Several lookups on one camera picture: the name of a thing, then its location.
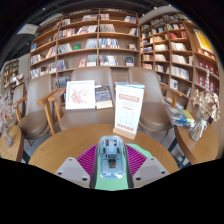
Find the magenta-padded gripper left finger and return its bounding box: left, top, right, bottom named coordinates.
left=54, top=143, right=99, bottom=189

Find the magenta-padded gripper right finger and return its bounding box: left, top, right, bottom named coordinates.
left=125, top=144, right=170, bottom=189

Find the transparent computer mouse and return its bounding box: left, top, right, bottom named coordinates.
left=95, top=134, right=128, bottom=180

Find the green smiley mouse pad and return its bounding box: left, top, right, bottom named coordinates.
left=94, top=143, right=153, bottom=192

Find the brown padded wooden armchair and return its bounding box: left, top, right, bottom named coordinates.
left=128, top=67, right=184, bottom=134
left=13, top=76, right=64, bottom=141
left=51, top=66, right=118, bottom=132

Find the white sign stand wooden base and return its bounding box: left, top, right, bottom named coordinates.
left=112, top=82, right=146, bottom=140

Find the round wooden side table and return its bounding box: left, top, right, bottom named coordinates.
left=173, top=114, right=219, bottom=166
left=0, top=124, right=25, bottom=163

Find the stack of wrapped books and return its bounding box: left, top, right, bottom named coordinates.
left=166, top=106, right=196, bottom=128

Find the white framed floral picture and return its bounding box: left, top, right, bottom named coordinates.
left=65, top=79, right=97, bottom=111

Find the dark cover book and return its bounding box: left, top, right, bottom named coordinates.
left=94, top=85, right=114, bottom=110

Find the small distant bookshelf unit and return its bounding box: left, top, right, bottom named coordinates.
left=1, top=59, right=21, bottom=91

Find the curved wooden bookshelf unit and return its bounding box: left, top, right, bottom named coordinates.
left=139, top=13, right=223, bottom=111

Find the white hanging ceiling panel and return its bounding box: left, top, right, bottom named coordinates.
left=16, top=23, right=40, bottom=36

